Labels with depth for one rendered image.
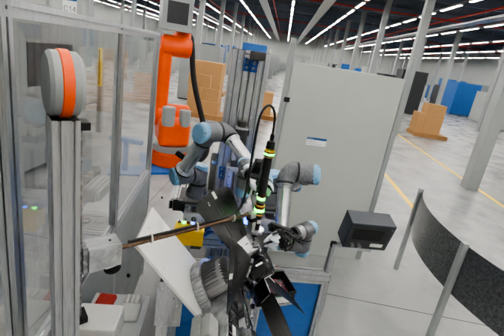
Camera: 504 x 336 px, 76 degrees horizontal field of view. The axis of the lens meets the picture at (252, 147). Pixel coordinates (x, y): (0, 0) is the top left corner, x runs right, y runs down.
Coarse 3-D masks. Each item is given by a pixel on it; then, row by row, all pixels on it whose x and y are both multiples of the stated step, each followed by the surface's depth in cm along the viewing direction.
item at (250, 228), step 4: (248, 212) 133; (248, 216) 133; (252, 216) 132; (248, 220) 136; (252, 220) 132; (256, 220) 134; (248, 224) 136; (252, 224) 134; (248, 228) 136; (252, 228) 134; (260, 228) 139; (252, 232) 135; (256, 232) 135; (260, 232) 136
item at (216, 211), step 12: (216, 192) 135; (228, 192) 140; (204, 204) 128; (216, 204) 132; (228, 204) 136; (204, 216) 127; (216, 216) 130; (216, 228) 129; (228, 228) 132; (240, 228) 135; (228, 240) 130
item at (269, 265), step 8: (256, 256) 128; (264, 256) 134; (264, 264) 126; (272, 264) 136; (256, 272) 127; (264, 272) 127; (272, 272) 128; (248, 280) 129; (256, 280) 128; (248, 288) 127
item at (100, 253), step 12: (84, 240) 95; (96, 240) 96; (108, 240) 96; (84, 252) 90; (96, 252) 91; (108, 252) 94; (120, 252) 96; (84, 264) 91; (96, 264) 92; (108, 264) 95; (120, 264) 97
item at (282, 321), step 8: (272, 296) 121; (264, 304) 126; (272, 304) 121; (264, 312) 126; (272, 312) 121; (280, 312) 115; (272, 320) 122; (280, 320) 116; (272, 328) 122; (280, 328) 117; (288, 328) 110
